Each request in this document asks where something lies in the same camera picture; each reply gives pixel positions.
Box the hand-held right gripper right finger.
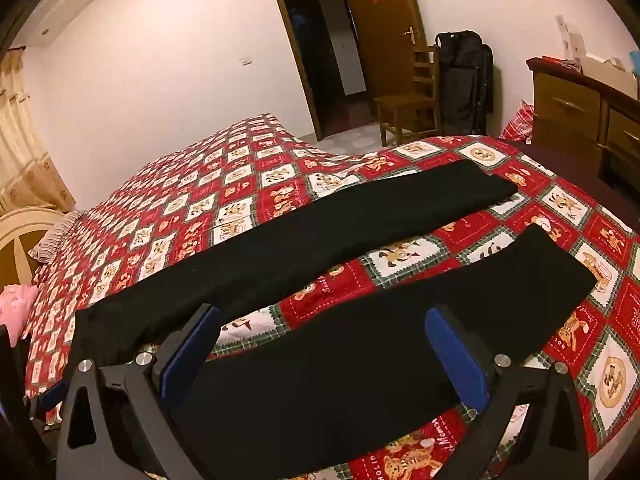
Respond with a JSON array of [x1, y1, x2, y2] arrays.
[[424, 305, 591, 480]]

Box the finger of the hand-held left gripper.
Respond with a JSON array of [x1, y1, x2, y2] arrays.
[[30, 380, 69, 422]]

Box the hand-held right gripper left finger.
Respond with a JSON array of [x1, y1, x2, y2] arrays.
[[56, 304, 221, 480]]

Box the black pants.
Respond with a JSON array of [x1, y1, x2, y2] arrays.
[[72, 160, 598, 480]]

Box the black cloth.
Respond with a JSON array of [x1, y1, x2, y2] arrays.
[[0, 324, 28, 401]]

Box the pink pillow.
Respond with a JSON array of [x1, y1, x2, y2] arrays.
[[0, 284, 39, 342]]

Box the striped pillow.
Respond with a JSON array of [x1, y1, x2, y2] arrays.
[[28, 210, 86, 263]]

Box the cream wooden headboard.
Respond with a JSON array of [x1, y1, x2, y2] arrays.
[[0, 206, 68, 288]]

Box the red bear printed blanket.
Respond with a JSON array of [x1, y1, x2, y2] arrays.
[[22, 112, 640, 480]]

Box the dark maroon bed sheet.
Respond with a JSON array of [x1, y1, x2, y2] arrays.
[[505, 139, 640, 211]]

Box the red checked pillow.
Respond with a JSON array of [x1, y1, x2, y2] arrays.
[[500, 100, 536, 142]]

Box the beige patterned curtain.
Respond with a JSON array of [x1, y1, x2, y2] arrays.
[[0, 49, 76, 216]]

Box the wooden chair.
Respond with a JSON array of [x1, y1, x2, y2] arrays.
[[374, 45, 442, 147]]

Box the wooden dresser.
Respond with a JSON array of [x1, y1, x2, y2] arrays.
[[525, 56, 640, 193]]

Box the black bag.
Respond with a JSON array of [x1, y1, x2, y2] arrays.
[[434, 30, 496, 137]]

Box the white cardboard box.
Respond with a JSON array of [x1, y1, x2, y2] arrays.
[[580, 51, 640, 102]]

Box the white paper bag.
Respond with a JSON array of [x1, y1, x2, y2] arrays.
[[554, 15, 589, 71]]

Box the brown wooden door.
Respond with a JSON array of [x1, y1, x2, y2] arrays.
[[339, 0, 427, 103]]

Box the brown door frame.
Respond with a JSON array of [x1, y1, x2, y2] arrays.
[[264, 0, 346, 142]]

